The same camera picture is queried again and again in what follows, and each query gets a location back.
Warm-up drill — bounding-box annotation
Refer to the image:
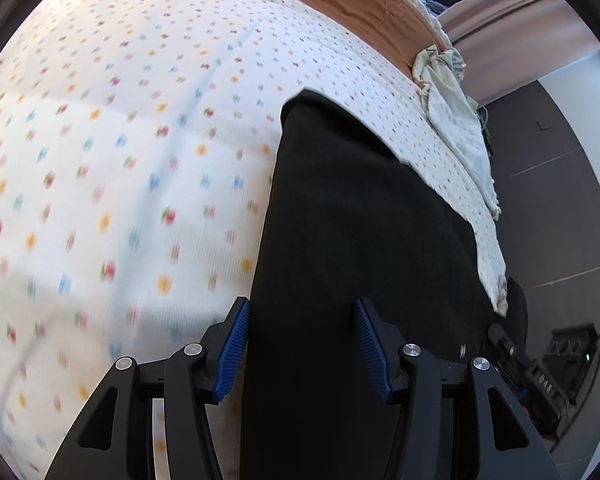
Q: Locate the black shirt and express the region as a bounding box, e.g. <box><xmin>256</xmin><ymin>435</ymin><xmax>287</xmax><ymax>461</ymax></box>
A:
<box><xmin>240</xmin><ymin>89</ymin><xmax>498</xmax><ymax>480</ymax></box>

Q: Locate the dotted white bed sheet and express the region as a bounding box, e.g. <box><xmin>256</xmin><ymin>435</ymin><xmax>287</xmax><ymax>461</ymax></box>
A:
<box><xmin>0</xmin><ymin>0</ymin><xmax>506</xmax><ymax>480</ymax></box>

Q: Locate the cream patterned quilt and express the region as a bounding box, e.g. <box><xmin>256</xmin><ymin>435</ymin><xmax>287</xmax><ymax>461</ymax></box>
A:
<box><xmin>412</xmin><ymin>47</ymin><xmax>501</xmax><ymax>218</ymax></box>

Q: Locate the pink curtain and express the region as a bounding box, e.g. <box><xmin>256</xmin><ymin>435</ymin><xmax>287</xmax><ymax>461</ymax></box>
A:
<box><xmin>437</xmin><ymin>0</ymin><xmax>600</xmax><ymax>106</ymax></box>

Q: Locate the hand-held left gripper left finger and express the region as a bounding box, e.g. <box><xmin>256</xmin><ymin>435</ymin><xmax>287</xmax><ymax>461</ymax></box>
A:
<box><xmin>45</xmin><ymin>297</ymin><xmax>251</xmax><ymax>480</ymax></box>

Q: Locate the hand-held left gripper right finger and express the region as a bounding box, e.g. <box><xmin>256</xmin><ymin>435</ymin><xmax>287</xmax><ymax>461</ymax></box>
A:
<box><xmin>354</xmin><ymin>297</ymin><xmax>561</xmax><ymax>480</ymax></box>

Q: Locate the black equipment box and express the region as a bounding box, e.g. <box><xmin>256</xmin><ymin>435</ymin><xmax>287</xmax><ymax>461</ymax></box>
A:
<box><xmin>487</xmin><ymin>322</ymin><xmax>600</xmax><ymax>441</ymax></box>

